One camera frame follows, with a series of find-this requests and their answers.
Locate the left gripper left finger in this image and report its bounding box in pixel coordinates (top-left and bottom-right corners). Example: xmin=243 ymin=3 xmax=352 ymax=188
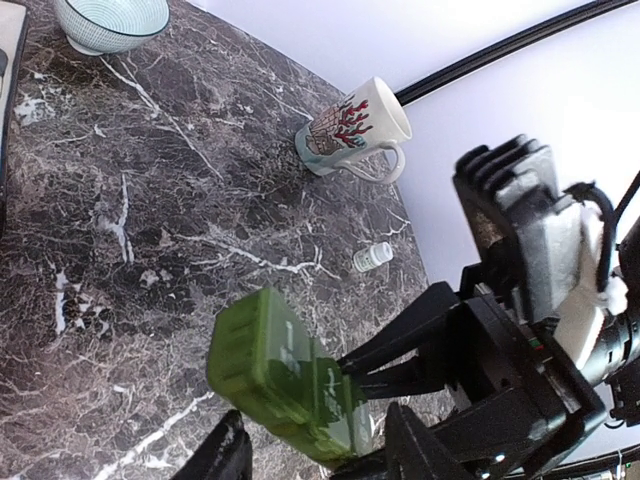
xmin=172 ymin=409 xmax=253 ymax=480

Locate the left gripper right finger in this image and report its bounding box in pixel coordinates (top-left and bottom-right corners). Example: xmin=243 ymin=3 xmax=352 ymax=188
xmin=384 ymin=402 xmax=479 ymax=479

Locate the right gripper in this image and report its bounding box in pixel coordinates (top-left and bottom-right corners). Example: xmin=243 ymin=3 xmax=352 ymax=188
xmin=338 ymin=282 xmax=605 ymax=479

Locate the white pill bottle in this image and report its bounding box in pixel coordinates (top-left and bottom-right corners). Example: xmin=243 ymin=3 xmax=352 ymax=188
xmin=353 ymin=242 xmax=394 ymax=273

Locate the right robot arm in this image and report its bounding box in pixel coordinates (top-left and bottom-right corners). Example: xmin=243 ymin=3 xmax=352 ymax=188
xmin=335 ymin=169 xmax=639 ymax=479

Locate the cream coral-print mug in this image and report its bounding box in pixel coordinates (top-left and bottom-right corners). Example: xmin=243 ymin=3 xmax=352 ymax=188
xmin=294 ymin=77 xmax=412 ymax=184

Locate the right teal ceramic bowl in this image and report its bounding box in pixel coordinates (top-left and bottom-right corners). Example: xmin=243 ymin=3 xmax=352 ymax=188
xmin=53 ymin=0 xmax=170 ymax=56

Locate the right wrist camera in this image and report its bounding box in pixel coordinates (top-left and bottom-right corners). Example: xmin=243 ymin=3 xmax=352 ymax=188
xmin=453 ymin=135 xmax=628 ymax=370

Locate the right black frame post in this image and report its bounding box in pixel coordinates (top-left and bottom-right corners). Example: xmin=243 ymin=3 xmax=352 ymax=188
xmin=395 ymin=0 xmax=638 ymax=106

